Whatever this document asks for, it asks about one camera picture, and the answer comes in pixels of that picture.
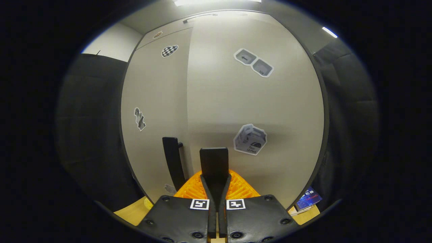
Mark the grey double-door shoe cabinet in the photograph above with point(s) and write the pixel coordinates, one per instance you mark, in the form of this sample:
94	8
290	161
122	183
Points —
325	135

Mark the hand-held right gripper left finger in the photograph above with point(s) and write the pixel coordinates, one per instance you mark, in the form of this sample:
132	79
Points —
179	216

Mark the white ceiling light panel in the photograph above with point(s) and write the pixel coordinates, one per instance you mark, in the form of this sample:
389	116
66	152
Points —
329	32
216	2

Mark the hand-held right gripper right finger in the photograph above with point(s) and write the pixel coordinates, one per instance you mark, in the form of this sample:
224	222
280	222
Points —
256	216

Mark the grey cabinet drawer front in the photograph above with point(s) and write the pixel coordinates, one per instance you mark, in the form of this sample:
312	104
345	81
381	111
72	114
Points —
175	28

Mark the blue book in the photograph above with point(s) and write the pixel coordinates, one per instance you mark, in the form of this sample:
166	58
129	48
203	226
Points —
307	199

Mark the white book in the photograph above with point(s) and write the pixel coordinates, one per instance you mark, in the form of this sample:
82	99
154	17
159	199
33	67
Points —
300	212

